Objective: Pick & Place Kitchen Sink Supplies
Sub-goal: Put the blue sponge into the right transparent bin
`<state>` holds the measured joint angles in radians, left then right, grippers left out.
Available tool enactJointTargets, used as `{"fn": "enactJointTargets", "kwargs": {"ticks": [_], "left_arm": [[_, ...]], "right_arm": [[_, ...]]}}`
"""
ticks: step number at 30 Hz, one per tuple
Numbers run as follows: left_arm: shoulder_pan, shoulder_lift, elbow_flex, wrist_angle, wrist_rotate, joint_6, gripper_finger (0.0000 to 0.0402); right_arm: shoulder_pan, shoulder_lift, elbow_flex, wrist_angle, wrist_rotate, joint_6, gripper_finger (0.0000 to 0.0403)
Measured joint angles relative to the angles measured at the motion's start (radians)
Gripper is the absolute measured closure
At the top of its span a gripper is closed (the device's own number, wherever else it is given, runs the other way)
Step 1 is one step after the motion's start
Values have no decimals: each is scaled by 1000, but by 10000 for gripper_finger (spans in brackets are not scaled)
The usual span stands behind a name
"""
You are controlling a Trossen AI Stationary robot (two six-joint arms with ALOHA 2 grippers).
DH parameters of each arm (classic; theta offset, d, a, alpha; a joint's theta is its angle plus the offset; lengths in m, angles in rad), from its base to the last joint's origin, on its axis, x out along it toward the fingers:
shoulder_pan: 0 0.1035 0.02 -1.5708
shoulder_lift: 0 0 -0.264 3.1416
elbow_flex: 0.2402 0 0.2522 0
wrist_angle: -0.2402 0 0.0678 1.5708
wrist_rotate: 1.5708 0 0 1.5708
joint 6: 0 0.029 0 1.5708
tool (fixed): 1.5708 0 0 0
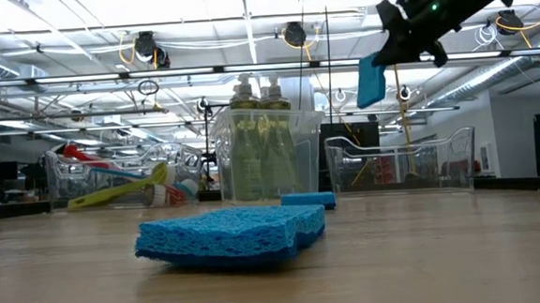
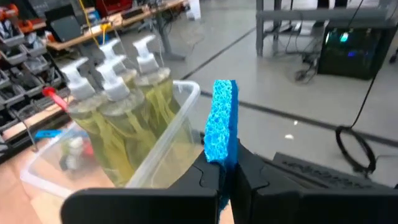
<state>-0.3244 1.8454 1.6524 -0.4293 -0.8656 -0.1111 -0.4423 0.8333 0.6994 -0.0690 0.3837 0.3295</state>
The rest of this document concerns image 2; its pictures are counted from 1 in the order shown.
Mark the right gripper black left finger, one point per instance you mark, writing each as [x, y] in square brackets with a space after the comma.
[140, 205]

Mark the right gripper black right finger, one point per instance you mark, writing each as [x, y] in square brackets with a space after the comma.
[311, 207]

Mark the yellow soap pump bottle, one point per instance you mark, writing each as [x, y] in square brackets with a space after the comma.
[155, 87]
[93, 124]
[130, 118]
[109, 53]

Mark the blue cellulose sponge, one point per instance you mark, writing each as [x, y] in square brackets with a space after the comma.
[46, 134]
[220, 124]

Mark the red dish brush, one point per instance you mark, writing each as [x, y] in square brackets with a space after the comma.
[54, 96]

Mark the black flat keyboard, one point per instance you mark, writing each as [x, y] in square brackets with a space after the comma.
[326, 174]

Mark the tall clear plastic bin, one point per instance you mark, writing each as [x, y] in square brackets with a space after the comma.
[161, 146]

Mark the black computer tower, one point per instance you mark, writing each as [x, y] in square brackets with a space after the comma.
[354, 59]

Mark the shelf rack with grey bins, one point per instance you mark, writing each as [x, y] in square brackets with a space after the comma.
[28, 65]

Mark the wooden top workbench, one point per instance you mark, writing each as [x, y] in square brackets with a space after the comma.
[124, 21]

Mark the grey metal table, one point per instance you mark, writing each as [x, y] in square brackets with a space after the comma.
[311, 15]

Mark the black equipment case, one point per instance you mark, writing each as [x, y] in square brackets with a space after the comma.
[65, 26]

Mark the red toolbox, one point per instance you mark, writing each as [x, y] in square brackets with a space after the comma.
[113, 6]

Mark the orange storage bins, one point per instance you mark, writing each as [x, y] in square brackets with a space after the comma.
[9, 12]

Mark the black aluminium frame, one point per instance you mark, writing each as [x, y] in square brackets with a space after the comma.
[18, 143]

